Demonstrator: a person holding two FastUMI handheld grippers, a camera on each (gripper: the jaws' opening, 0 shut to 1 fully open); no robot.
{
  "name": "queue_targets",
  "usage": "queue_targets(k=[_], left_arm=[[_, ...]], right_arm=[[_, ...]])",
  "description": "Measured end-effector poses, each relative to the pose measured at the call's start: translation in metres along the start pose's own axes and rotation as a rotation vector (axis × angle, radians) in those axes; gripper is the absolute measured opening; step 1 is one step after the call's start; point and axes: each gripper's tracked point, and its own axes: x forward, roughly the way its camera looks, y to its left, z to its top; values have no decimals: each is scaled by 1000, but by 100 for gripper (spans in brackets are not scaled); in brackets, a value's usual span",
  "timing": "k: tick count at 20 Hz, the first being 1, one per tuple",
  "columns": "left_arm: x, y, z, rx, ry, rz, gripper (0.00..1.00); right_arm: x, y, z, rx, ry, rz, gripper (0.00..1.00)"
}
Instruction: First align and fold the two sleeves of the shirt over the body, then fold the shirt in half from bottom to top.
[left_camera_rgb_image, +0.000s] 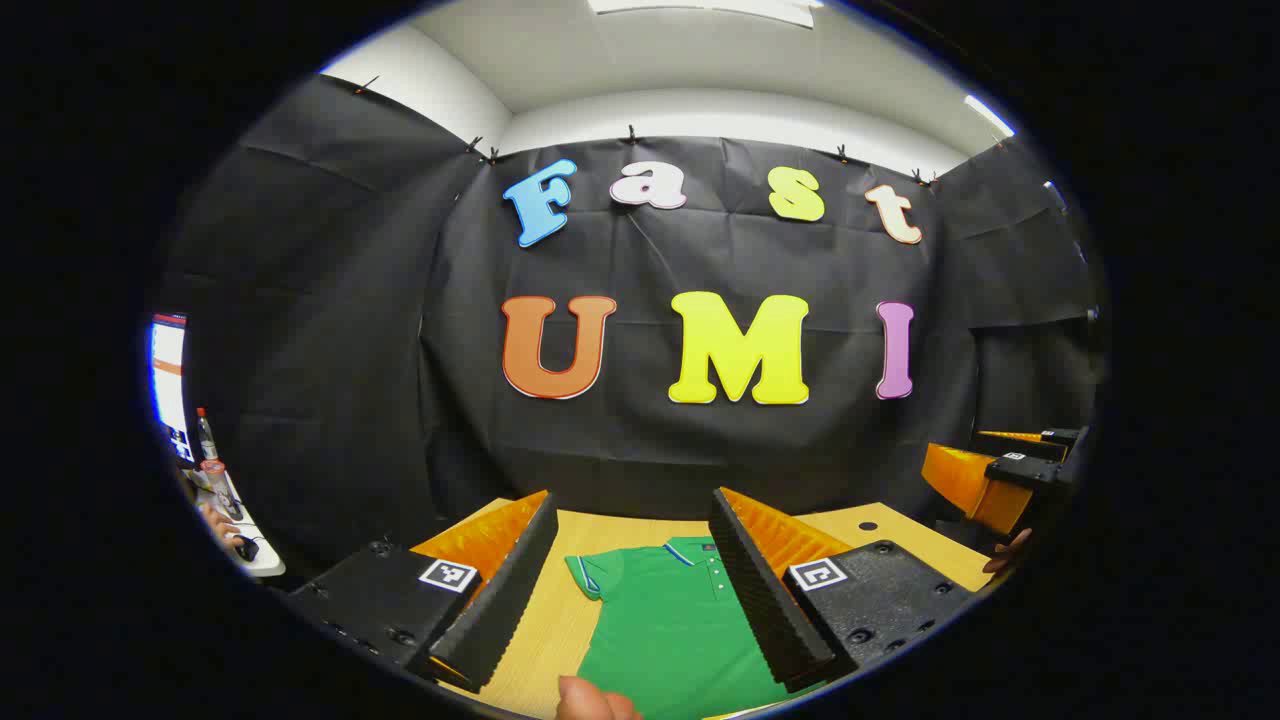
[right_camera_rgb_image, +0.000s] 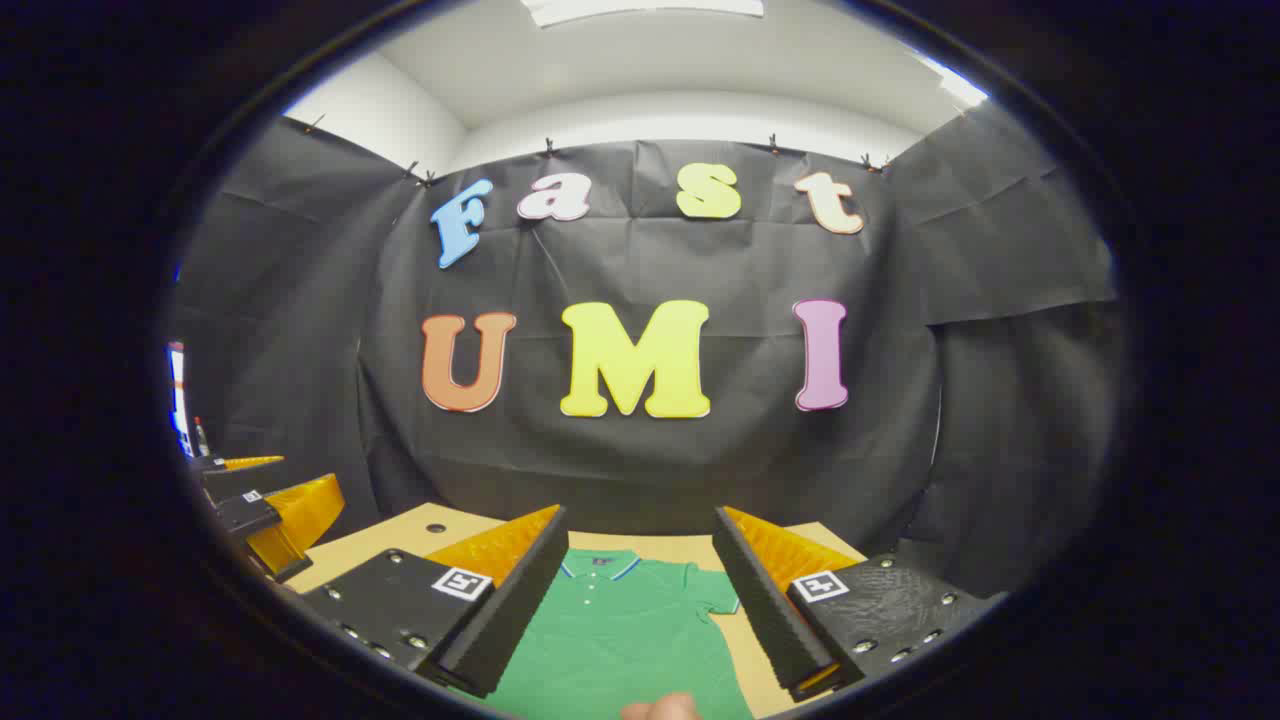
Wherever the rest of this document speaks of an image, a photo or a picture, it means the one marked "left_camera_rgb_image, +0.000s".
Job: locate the small ceiling light panel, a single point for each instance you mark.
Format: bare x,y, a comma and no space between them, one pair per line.
988,113

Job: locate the white side desk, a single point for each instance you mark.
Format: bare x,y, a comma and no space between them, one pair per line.
262,562

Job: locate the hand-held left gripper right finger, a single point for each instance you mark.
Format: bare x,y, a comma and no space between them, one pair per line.
760,600

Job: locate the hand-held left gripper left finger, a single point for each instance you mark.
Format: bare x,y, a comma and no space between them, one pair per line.
505,600

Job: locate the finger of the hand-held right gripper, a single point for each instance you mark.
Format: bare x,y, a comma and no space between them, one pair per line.
965,480
1050,437

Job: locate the green T-shirt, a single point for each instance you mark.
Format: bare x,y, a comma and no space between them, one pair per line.
670,630

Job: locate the large ceiling light panel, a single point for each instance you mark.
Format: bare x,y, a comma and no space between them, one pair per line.
700,8

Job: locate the black computer mouse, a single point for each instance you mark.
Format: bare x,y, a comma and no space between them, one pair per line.
246,548

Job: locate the black backdrop cloth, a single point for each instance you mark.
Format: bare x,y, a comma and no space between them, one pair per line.
650,450

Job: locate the row of black cloth clips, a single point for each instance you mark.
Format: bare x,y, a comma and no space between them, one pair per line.
631,135

